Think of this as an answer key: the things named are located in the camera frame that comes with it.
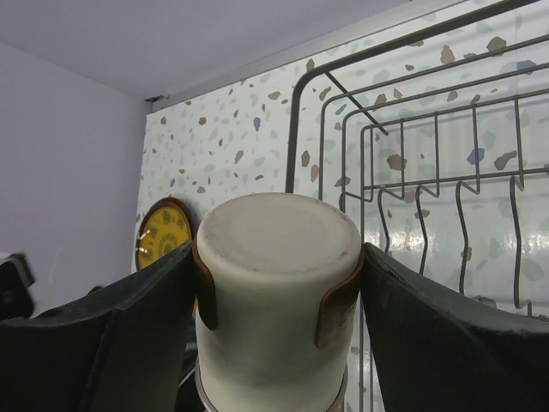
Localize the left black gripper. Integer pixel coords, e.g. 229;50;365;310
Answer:
1;252;35;320

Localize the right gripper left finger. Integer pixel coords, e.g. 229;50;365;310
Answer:
1;243;195;411

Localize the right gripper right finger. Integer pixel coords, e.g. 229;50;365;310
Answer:
361;244;548;411

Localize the white beige mug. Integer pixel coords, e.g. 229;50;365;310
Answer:
192;193;364;411

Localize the yellow brown plate far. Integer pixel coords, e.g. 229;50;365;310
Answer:
135;197;196;270

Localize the wire dish rack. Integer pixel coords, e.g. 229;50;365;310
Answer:
285;33;549;412

